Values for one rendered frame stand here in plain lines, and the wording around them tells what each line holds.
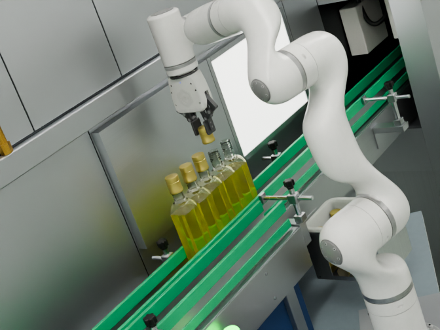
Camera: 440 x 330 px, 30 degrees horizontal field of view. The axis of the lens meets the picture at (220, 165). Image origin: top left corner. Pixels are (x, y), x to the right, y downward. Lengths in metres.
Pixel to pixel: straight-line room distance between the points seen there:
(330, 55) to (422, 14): 1.06
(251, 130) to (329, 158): 0.78
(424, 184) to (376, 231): 1.27
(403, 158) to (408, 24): 0.52
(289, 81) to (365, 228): 0.36
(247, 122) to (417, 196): 0.86
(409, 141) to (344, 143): 1.25
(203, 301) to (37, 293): 0.38
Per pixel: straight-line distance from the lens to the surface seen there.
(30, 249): 1.95
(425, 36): 2.80
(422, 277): 2.42
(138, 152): 2.14
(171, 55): 2.05
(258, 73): 1.67
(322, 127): 1.73
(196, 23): 1.89
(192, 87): 2.07
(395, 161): 3.06
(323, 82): 1.75
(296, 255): 2.21
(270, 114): 2.59
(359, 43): 3.05
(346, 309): 2.38
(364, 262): 1.79
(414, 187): 3.08
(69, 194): 2.02
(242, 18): 1.74
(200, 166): 2.12
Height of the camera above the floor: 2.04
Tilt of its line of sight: 21 degrees down
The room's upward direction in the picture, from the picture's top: 20 degrees counter-clockwise
